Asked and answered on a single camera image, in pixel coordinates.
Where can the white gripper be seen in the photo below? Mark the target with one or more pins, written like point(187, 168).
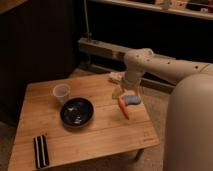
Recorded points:
point(128, 86)

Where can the black ceramic bowl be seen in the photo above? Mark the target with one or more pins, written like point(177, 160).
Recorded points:
point(76, 112)

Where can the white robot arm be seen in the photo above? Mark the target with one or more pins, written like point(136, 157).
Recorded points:
point(188, 143)

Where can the blue grey sponge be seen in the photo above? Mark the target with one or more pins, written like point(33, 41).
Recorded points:
point(131, 100)

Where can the orange carrot toy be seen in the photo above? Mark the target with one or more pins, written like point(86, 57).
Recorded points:
point(123, 107)

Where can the small beige object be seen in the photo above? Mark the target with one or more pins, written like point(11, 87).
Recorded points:
point(115, 77)

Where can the wooden low table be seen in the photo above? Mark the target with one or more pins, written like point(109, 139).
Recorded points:
point(109, 132)

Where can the clear plastic cup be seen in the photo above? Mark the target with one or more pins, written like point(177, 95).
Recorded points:
point(61, 92)

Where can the vertical metal pole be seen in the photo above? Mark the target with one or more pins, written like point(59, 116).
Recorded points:
point(88, 33)

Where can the black white striped box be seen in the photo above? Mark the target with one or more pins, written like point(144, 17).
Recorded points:
point(41, 152)

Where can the upper shelf with items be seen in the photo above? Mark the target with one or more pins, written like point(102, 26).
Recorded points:
point(164, 7)

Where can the grey metal rail beam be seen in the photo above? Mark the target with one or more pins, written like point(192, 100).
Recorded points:
point(103, 49)

